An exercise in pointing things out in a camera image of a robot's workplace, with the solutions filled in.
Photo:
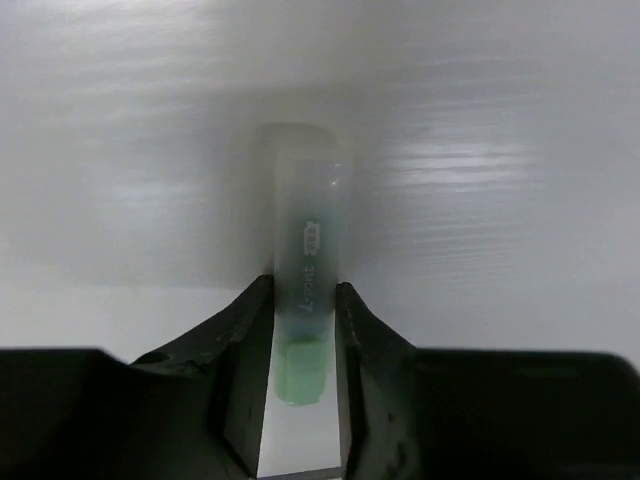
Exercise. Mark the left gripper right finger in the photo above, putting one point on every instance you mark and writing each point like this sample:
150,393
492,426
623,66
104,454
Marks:
407,412

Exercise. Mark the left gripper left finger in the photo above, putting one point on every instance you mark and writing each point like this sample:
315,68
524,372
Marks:
190,409

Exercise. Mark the clear green highlighter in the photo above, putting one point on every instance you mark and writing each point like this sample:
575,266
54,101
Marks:
310,171

